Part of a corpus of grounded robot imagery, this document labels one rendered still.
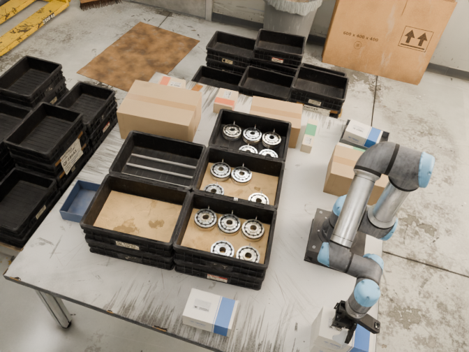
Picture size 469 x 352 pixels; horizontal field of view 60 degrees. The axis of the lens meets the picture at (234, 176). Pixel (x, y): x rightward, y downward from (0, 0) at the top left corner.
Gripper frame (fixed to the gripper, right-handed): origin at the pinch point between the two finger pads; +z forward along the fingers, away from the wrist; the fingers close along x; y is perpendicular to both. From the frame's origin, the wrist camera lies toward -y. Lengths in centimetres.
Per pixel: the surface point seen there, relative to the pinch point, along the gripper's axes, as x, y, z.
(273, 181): -65, 43, 2
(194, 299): 4, 60, 6
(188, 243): -17, 70, 2
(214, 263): -10, 56, -1
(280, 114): -113, 51, -1
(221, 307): 3.8, 48.2, 6.0
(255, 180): -63, 52, 2
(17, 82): -119, 240, 35
